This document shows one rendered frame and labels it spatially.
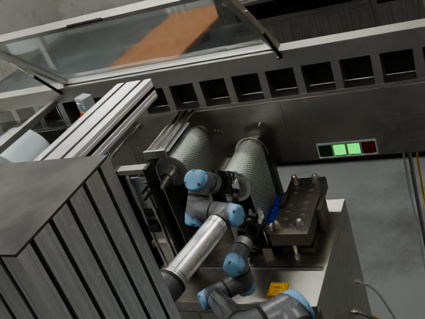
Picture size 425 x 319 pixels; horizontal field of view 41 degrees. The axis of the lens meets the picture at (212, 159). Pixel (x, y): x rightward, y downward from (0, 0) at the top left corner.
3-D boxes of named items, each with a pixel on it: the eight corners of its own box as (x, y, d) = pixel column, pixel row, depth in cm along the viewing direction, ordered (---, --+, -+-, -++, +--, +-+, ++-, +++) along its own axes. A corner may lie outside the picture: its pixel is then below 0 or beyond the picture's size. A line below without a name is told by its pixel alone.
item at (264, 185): (262, 230, 235) (250, 193, 226) (276, 197, 253) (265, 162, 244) (263, 230, 234) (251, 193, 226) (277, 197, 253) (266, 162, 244)
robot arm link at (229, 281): (226, 293, 218) (218, 272, 213) (252, 280, 220) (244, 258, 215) (234, 305, 211) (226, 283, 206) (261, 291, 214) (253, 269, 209)
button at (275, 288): (267, 299, 216) (266, 295, 215) (272, 287, 222) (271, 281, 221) (285, 300, 213) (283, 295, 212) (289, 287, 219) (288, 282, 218)
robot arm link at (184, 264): (151, 304, 154) (240, 194, 185) (123, 296, 160) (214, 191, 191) (166, 333, 159) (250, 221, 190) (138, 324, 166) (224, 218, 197)
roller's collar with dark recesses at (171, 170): (163, 186, 233) (157, 173, 230) (169, 178, 237) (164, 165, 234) (176, 185, 230) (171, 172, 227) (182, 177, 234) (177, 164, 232)
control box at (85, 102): (80, 121, 238) (70, 100, 233) (92, 114, 241) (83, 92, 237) (88, 123, 233) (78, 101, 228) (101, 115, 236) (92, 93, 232)
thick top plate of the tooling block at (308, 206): (272, 245, 232) (268, 234, 229) (294, 189, 263) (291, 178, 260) (310, 245, 225) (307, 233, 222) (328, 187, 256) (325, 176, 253)
